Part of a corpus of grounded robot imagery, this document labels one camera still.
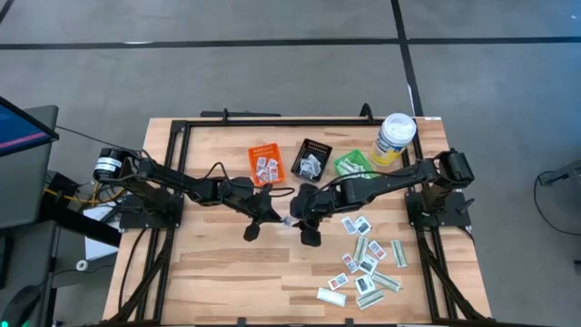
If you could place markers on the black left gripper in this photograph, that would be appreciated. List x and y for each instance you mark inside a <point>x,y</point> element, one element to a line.
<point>254,195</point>

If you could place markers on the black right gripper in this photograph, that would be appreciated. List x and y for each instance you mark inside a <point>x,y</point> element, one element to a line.
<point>313,200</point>

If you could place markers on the white antiseptic towelette packet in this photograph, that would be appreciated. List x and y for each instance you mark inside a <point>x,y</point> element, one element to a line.
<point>288,221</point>
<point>306,162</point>
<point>368,265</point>
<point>318,172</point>
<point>308,173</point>
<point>317,162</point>
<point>365,284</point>
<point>363,226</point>

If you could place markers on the green plastic basket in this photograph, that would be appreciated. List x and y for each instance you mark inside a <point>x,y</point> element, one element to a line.
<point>358,154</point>

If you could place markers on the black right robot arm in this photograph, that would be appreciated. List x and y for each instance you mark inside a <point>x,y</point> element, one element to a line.
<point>399,179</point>

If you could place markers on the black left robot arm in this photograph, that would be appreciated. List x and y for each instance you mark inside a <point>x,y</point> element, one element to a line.
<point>168,175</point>

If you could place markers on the orange plastic basket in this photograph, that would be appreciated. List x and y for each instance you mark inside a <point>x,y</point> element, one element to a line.
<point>272,150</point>

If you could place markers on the black plastic basket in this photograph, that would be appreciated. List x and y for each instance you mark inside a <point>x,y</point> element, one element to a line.
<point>318,147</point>

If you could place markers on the yellow Lysol wipes canister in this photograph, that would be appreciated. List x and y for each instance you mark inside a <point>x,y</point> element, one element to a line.
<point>395,131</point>

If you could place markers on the white paper sheet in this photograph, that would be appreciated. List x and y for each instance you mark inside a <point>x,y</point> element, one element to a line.
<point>97,245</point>

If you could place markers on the black stand beam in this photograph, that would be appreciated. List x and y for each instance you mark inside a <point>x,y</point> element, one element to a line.
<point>81,227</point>

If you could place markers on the white tape roll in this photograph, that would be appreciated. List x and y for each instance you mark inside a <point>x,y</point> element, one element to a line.
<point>77,265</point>

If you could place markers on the grey stand foot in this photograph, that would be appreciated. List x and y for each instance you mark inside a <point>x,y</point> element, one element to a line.
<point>563,173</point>

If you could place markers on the black computer mouse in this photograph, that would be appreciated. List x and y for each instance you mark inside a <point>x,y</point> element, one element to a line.
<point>20,309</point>

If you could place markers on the laptop screen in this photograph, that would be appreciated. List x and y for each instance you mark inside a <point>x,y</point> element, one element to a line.
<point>18,127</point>

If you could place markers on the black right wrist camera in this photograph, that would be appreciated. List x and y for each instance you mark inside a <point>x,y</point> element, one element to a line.
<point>347,195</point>

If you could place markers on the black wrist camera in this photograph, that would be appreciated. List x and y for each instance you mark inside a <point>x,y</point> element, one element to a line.
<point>218,191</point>
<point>347,195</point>

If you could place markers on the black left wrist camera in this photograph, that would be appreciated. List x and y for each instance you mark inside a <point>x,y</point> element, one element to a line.
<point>218,191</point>

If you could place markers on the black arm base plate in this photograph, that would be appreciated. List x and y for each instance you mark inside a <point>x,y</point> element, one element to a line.
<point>458,218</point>
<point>136,222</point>

